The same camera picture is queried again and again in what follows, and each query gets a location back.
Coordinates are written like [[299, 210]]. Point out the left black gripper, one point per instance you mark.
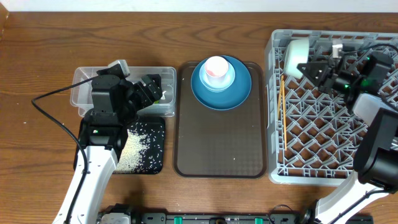
[[155, 92]]

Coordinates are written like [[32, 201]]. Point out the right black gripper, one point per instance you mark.
[[324, 74]]

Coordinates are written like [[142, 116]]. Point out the mint green bowl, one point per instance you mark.
[[297, 52]]

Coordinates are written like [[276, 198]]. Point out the white rice pile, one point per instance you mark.
[[144, 149]]

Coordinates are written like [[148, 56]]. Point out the pink paper cup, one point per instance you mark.
[[216, 68]]

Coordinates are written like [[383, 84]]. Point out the light blue bowl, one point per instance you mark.
[[231, 79]]

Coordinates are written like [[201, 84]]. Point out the white tissue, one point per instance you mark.
[[163, 95]]

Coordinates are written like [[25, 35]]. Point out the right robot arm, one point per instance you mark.
[[374, 172]]

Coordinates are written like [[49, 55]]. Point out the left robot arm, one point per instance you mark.
[[93, 167]]

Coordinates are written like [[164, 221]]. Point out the grey plastic dishwasher rack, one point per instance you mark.
[[322, 136]]

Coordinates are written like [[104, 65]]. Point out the clear plastic waste bin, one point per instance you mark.
[[81, 95]]

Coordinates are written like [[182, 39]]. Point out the black rectangular waste tray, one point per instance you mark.
[[108, 131]]

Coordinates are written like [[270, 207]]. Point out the dark blue plate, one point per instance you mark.
[[233, 96]]

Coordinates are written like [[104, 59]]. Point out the brown plastic serving tray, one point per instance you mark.
[[224, 144]]

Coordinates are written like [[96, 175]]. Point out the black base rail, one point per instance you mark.
[[121, 213]]

